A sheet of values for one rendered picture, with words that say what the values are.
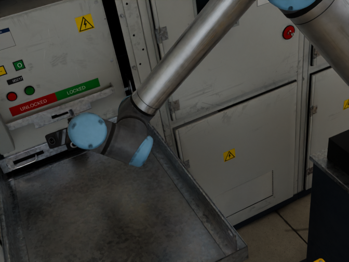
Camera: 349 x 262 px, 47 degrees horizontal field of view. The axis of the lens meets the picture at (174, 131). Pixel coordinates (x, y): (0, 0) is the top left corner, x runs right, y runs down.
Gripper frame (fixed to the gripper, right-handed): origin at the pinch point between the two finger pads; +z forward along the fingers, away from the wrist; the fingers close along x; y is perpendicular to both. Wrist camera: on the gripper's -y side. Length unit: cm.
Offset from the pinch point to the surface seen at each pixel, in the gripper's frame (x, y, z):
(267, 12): 17, 84, 0
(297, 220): -89, 95, 49
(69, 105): 8.7, 2.5, 7.4
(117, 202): -26.0, 4.3, -10.6
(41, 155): -4.8, -13.2, 18.5
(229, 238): -40, 27, -39
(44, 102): 12.7, -5.1, 9.6
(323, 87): -22, 115, 22
